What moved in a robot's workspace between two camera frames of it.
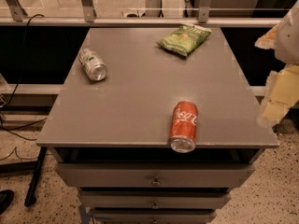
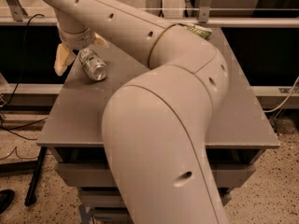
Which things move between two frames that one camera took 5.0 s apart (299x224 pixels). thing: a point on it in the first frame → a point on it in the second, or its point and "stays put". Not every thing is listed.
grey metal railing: [91, 20] stays put
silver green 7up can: [96, 70] stays put
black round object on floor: [7, 198] stays put
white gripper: [289, 41] → [76, 41]
